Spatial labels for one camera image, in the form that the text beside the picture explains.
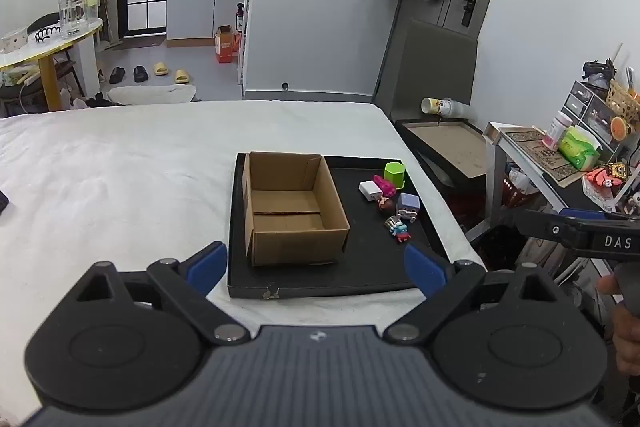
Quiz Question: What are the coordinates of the wicker basket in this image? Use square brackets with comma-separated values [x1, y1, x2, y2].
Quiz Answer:
[606, 79, 640, 132]

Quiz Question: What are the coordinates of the brown cardboard box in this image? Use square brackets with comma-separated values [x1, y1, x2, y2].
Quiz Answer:
[242, 151, 351, 267]

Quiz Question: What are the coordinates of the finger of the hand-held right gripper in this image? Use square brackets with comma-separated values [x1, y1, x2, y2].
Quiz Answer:
[559, 208, 640, 223]
[514, 209, 583, 249]

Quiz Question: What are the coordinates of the green hexagonal container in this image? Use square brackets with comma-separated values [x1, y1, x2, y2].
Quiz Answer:
[384, 162, 407, 188]

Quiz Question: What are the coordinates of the orange crab toy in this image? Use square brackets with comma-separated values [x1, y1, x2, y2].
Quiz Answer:
[585, 167, 618, 188]

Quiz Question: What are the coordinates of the person's right hand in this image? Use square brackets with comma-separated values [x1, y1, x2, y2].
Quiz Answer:
[596, 276, 640, 376]

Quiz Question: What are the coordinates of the pink toy figure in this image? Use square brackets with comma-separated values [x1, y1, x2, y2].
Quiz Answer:
[373, 175, 397, 198]

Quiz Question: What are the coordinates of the red basket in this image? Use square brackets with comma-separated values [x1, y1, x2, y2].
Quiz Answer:
[502, 174, 541, 208]

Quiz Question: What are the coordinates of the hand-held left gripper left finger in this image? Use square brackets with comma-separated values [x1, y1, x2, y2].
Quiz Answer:
[74, 241, 251, 345]

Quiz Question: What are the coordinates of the purple cube figurine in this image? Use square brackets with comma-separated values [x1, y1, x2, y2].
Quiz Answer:
[396, 193, 420, 222]

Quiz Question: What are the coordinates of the green wipes pack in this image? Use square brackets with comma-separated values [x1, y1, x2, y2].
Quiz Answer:
[558, 127, 601, 171]

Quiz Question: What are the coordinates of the white bed blanket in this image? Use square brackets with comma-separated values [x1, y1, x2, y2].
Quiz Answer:
[0, 101, 486, 427]

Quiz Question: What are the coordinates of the white floor mat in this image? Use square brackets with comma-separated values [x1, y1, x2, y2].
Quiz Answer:
[107, 84, 198, 106]

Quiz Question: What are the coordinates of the grey drawer organiser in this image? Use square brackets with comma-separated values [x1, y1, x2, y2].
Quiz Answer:
[562, 80, 626, 148]

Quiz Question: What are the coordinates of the orange cardboard box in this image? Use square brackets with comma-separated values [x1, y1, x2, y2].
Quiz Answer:
[215, 25, 242, 64]

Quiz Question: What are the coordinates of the clear glass bottle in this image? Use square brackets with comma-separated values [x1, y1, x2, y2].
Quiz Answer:
[59, 0, 90, 38]

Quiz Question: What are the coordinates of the round table with yellow leg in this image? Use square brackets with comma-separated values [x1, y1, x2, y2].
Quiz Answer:
[0, 18, 103, 112]

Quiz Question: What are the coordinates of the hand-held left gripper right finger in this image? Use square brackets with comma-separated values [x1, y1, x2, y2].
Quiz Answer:
[385, 243, 558, 343]

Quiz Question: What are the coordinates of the black tray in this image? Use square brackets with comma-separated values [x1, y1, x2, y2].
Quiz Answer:
[227, 152, 448, 299]

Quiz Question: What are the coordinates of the paper cup stack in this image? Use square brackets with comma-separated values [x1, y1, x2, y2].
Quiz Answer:
[421, 97, 471, 118]

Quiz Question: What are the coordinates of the pink white bottle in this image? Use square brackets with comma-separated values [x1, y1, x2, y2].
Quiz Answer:
[542, 112, 572, 151]

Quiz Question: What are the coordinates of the white kitchen cabinet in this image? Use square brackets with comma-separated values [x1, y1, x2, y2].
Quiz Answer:
[165, 0, 253, 42]

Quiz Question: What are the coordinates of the small blue red figurine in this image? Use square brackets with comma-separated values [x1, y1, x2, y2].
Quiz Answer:
[384, 215, 412, 243]

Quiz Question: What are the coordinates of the white side table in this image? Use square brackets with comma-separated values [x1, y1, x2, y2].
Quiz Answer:
[484, 122, 616, 233]

